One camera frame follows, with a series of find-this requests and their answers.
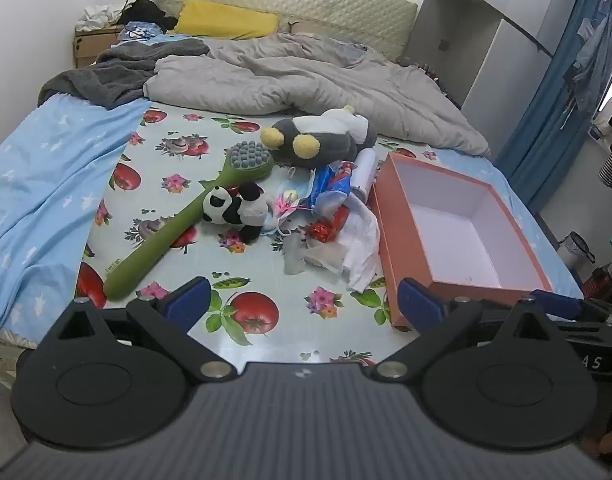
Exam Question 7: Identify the panda plush toy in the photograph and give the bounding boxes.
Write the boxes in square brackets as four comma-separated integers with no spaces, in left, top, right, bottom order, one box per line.
[202,181,271,241]

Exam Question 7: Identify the hanging grey blue clothes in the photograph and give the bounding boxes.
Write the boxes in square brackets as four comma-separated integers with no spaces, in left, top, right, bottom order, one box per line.
[563,15,611,126]

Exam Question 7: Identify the white crumpled cloth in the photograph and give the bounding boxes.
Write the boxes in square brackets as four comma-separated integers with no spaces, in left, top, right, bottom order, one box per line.
[76,4,124,32]

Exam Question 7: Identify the beige pillow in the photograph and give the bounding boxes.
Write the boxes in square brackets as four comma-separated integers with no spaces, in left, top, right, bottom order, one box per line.
[286,16,347,36]

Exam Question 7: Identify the orange cardboard box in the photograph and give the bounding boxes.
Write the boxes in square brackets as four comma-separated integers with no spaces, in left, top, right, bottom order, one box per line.
[368,152,554,332]

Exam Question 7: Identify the clear plastic wrapper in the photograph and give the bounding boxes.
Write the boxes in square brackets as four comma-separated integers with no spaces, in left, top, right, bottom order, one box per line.
[284,232,311,276]

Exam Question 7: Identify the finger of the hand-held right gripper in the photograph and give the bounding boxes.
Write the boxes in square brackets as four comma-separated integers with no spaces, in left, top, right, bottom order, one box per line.
[530,289,611,322]

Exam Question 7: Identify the blue curtain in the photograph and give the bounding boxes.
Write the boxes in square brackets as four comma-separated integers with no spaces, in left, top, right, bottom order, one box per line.
[493,0,609,213]

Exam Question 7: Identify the grey quilt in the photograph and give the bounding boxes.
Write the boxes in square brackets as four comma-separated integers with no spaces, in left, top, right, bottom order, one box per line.
[143,32,491,157]

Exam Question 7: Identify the grey penguin plush toy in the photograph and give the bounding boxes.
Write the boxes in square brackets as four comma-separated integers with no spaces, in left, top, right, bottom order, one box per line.
[260,105,379,170]

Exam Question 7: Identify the blue printed bag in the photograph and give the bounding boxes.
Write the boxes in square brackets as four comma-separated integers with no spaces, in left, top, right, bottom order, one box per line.
[120,21,161,41]

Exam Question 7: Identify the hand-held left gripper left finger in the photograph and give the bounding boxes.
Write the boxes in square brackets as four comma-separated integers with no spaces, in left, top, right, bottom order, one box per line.
[36,276,239,382]

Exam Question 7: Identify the wire trash bin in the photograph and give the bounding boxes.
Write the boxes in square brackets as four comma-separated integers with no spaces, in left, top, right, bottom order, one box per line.
[558,231,596,281]

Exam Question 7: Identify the white paper towel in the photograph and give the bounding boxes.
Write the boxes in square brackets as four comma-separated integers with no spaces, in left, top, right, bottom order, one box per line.
[306,195,383,293]

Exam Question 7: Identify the blue snack wrapper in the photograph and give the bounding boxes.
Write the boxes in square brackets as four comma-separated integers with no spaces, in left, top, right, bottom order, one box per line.
[306,160,357,211]

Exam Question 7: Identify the dark grey blanket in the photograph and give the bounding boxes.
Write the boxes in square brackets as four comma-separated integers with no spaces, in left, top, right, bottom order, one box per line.
[37,37,211,110]

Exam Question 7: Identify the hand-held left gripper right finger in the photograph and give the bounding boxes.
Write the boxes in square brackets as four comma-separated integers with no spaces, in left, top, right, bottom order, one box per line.
[371,277,571,382]

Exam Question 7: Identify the yellow pillow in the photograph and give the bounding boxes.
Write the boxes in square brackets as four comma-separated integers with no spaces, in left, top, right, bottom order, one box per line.
[168,0,281,41]

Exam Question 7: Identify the red basket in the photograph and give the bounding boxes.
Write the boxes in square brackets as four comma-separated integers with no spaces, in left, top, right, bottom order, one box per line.
[583,262,612,306]

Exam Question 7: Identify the white spray can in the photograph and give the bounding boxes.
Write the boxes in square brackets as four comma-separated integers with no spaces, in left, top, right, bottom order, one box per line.
[353,149,379,196]

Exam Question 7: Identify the blue face mask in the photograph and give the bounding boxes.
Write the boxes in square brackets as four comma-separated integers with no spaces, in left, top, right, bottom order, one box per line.
[273,166,319,235]

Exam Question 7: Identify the black clothes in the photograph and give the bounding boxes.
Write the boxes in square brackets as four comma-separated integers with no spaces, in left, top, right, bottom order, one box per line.
[117,0,179,33]

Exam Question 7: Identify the red foil packet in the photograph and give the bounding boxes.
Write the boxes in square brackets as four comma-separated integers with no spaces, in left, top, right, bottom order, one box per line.
[307,220,337,244]

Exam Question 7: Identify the green massage brush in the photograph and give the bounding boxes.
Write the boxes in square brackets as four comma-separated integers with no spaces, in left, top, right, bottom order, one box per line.
[102,141,275,301]

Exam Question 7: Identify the white wardrobe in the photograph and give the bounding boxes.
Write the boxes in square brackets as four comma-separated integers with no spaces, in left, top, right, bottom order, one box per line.
[401,0,581,121]

